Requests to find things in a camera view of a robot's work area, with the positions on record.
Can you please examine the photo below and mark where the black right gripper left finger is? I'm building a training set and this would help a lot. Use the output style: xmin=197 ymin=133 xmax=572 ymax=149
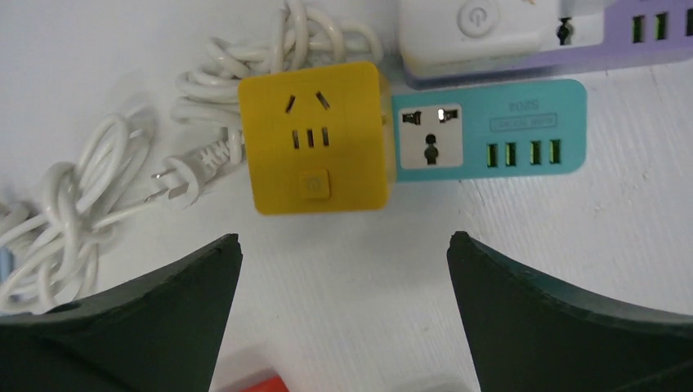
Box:
xmin=1 ymin=234 xmax=243 ymax=391

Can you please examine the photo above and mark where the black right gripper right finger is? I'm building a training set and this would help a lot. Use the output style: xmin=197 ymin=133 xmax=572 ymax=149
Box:
xmin=447 ymin=232 xmax=692 ymax=391

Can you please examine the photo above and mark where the red cube socket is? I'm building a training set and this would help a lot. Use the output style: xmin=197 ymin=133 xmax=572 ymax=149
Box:
xmin=239 ymin=376 xmax=289 ymax=392

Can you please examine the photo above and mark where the teal power strip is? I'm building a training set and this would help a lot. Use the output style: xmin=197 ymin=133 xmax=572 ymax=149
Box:
xmin=392 ymin=79 xmax=588 ymax=182

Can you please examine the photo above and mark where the yellow cube socket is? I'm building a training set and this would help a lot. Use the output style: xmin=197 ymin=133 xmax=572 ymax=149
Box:
xmin=238 ymin=61 xmax=396 ymax=216

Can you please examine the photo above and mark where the purple power strip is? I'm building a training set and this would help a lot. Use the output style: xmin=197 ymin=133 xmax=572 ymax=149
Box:
xmin=404 ymin=1 xmax=692 ymax=88

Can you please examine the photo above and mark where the white coiled cable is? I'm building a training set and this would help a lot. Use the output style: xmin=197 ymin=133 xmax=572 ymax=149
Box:
xmin=0 ymin=105 xmax=158 ymax=316
xmin=145 ymin=0 xmax=384 ymax=211

